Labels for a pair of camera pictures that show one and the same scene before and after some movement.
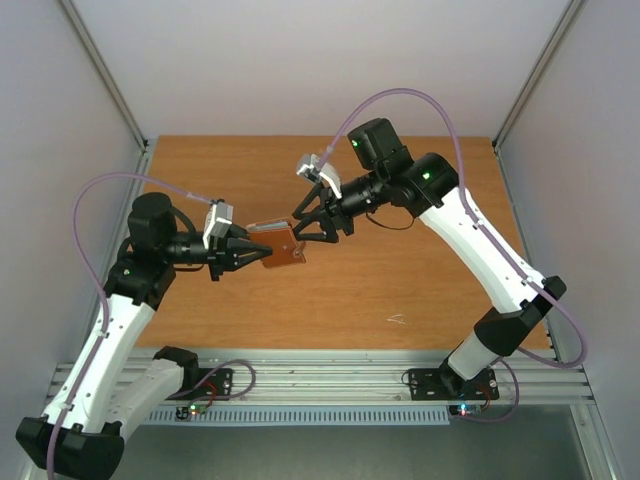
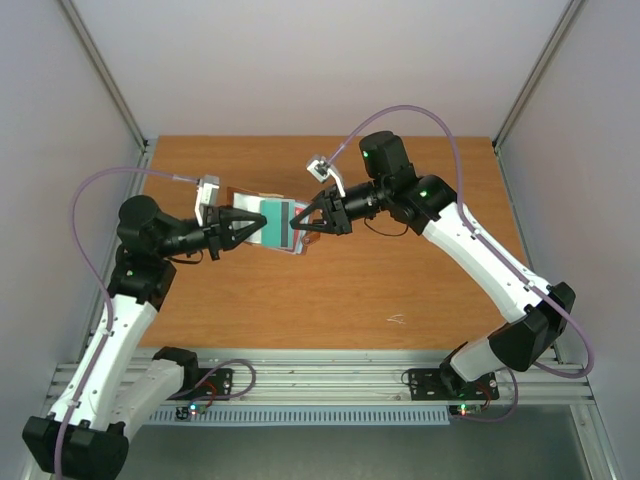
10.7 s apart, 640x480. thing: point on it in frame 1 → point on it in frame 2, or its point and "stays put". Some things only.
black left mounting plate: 205,384 stays put
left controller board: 186,413 stays put
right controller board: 466,410 stays put
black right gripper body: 333,213 stays put
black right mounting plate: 428,384 stays put
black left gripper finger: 237,231 → 230,215
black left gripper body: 217,254 → 214,232
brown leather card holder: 279,235 → 250,201
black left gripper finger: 242,255 → 245,232
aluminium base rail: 382,375 stays put
